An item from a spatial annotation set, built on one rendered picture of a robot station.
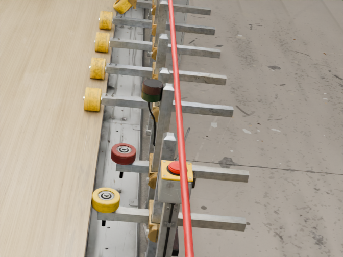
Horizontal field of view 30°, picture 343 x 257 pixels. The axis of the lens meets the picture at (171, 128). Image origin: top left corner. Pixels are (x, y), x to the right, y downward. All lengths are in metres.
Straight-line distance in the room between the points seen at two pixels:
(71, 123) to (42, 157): 0.23
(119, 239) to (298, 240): 1.38
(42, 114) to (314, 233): 1.70
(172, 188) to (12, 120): 0.90
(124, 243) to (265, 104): 2.53
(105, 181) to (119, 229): 0.28
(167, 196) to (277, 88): 3.38
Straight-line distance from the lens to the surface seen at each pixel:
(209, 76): 2.48
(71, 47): 2.73
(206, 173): 2.09
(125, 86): 3.05
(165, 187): 1.41
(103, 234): 2.16
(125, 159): 2.03
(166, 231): 1.51
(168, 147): 1.68
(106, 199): 1.84
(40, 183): 1.89
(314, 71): 5.17
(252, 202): 3.48
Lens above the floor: 2.02
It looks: 30 degrees down
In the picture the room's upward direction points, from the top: 8 degrees clockwise
